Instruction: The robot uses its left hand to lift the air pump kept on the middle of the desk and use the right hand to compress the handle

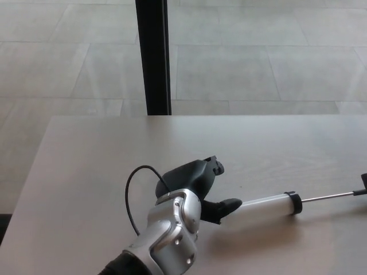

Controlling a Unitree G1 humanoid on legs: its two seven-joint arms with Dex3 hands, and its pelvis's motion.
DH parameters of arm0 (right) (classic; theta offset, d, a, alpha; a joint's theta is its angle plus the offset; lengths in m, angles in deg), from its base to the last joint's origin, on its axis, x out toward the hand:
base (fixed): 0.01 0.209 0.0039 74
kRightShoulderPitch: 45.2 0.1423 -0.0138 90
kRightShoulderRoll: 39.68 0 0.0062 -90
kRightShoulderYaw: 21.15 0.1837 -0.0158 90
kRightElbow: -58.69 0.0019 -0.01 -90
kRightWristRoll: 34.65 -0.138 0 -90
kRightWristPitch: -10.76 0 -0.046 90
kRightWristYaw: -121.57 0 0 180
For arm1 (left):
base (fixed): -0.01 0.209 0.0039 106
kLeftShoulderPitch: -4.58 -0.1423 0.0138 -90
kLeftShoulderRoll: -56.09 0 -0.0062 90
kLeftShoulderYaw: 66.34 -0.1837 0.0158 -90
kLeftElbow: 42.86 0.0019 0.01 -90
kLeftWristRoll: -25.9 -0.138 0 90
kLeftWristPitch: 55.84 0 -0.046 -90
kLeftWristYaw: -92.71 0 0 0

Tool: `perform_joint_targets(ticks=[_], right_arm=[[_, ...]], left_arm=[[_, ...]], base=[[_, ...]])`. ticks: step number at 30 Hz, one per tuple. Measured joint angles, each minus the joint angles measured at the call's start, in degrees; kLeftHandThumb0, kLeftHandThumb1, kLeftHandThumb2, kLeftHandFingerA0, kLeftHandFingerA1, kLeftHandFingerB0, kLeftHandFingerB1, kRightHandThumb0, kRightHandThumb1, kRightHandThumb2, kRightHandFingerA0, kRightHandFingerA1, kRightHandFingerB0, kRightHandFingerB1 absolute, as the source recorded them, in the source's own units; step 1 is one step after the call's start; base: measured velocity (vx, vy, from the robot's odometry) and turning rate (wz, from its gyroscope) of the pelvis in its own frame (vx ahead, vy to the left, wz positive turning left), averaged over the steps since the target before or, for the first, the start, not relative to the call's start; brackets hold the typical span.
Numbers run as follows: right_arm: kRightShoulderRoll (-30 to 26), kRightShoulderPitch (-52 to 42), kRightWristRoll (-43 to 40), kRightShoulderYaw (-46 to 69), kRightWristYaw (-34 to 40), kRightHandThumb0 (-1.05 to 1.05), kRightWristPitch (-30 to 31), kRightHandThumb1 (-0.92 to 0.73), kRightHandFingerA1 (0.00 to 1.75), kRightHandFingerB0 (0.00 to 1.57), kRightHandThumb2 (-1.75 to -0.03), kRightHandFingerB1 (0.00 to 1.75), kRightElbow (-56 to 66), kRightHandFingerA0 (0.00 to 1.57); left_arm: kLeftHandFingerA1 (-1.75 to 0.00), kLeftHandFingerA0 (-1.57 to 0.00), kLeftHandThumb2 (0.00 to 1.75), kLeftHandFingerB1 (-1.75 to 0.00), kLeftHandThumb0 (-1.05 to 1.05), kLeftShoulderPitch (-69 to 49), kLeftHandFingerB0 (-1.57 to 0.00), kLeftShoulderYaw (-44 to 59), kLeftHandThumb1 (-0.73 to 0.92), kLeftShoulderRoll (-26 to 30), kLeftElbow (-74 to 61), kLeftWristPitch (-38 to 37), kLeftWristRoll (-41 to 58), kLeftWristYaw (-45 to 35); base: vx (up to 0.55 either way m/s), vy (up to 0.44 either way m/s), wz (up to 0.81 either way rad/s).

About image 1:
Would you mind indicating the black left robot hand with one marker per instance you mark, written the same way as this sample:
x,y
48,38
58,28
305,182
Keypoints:
x,y
189,177

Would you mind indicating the black vertical frame post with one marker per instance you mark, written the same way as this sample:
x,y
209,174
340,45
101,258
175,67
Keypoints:
x,y
153,57

